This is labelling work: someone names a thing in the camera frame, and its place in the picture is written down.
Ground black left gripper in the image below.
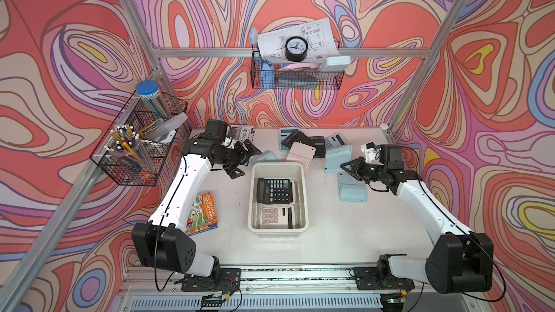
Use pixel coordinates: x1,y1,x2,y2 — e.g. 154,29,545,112
214,136,260,178

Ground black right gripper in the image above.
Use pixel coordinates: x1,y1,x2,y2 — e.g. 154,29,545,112
340,155,386,183

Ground light blue calculator face down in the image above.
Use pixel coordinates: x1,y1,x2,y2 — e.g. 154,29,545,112
338,173,368,203

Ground black calculator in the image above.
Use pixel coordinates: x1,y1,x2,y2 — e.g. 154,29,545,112
283,130,326,158
256,179,293,205

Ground cream plastic storage box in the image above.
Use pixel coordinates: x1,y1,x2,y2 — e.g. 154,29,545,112
247,161,309,237

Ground pink calculator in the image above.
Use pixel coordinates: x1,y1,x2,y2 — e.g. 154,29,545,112
286,142,316,173
260,205,296,229
291,179,300,205

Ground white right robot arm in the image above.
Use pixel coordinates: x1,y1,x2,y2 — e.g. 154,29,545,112
341,143,494,294

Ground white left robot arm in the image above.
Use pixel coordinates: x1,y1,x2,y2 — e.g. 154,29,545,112
132,120,261,277

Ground light blue calculator far left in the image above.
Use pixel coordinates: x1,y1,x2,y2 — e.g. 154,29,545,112
249,150,279,165

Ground teal calculator with display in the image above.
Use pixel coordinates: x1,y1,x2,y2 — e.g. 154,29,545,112
325,133,345,150

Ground teal calculator at back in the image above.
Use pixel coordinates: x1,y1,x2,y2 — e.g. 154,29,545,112
278,127,299,152

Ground white box in side basket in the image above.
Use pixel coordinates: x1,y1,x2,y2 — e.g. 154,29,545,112
143,113,188,144

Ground design weekly magazine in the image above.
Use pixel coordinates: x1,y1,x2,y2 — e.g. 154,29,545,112
227,125,255,142

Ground colourful treehouse book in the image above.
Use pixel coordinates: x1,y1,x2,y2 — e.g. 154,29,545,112
186,192,218,235

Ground white device in basket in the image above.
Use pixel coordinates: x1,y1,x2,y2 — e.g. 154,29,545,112
320,56,352,72

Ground blue lid pencil jar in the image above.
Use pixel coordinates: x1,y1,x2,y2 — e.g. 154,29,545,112
135,80,171,120

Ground clear cup of pens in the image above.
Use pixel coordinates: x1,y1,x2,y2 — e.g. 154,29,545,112
104,125,155,173

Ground black round clock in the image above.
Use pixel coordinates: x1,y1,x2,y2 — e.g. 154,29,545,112
285,36,308,63

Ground white paper drawing sheet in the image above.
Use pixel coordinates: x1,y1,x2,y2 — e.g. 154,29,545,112
257,18,339,64

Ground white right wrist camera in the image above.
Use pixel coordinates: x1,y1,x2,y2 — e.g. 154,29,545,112
361,142,381,163

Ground black wire back basket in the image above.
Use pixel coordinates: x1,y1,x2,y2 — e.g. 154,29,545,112
250,40,345,91

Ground black wire side basket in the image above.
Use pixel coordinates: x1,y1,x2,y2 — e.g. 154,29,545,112
90,93,190,186

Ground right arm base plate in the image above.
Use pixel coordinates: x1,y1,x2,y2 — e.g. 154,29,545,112
351,267,415,292

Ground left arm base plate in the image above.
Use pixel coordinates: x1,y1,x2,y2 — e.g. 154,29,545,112
182,268,241,293

